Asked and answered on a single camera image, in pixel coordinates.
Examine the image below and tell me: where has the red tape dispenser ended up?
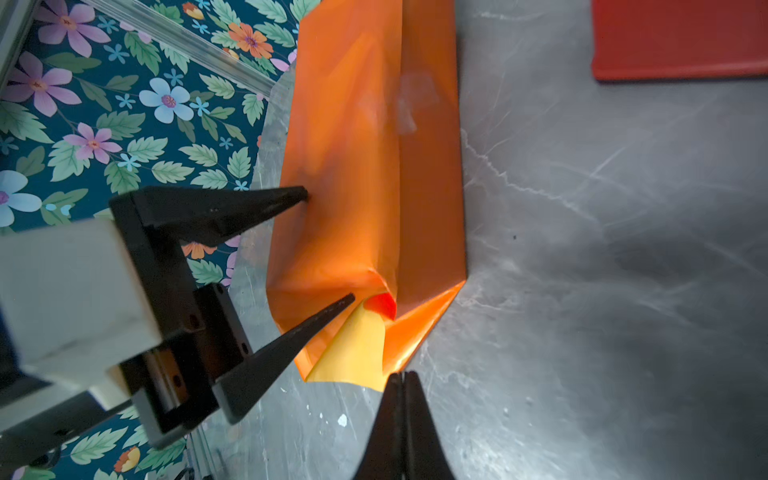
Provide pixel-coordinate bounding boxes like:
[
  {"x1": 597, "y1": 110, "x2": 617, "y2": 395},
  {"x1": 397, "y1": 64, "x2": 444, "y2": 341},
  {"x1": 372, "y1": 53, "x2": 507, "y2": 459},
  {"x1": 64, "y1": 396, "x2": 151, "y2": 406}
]
[{"x1": 591, "y1": 0, "x2": 767, "y2": 81}]

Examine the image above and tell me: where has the yellow orange wrapping paper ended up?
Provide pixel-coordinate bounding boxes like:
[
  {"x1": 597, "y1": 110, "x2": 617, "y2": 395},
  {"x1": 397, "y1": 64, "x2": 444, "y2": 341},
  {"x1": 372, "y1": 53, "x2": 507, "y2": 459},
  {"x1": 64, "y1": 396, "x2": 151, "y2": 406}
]
[{"x1": 266, "y1": 1, "x2": 467, "y2": 391}]

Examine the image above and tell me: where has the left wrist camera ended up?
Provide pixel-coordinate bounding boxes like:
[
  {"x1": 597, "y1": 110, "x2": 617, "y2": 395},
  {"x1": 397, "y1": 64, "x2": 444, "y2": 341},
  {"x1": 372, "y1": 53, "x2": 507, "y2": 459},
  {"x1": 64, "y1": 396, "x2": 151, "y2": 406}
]
[{"x1": 1, "y1": 219, "x2": 162, "y2": 427}]

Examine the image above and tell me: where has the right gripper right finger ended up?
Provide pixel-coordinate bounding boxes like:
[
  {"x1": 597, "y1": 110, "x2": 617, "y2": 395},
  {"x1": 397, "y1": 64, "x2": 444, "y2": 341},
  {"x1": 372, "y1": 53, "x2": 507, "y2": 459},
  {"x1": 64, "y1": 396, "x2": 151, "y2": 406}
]
[{"x1": 404, "y1": 372, "x2": 455, "y2": 480}]

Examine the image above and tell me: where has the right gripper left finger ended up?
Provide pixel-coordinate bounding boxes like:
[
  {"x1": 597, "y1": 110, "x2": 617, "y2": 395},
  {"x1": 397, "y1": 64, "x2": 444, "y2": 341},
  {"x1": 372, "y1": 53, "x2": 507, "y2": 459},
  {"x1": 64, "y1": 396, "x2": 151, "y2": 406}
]
[{"x1": 354, "y1": 373, "x2": 405, "y2": 480}]

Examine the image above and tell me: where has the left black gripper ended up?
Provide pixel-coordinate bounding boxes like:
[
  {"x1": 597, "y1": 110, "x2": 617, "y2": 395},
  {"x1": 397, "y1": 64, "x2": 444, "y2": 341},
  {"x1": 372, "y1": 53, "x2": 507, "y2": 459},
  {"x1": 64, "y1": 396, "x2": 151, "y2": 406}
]
[{"x1": 110, "y1": 186, "x2": 356, "y2": 449}]

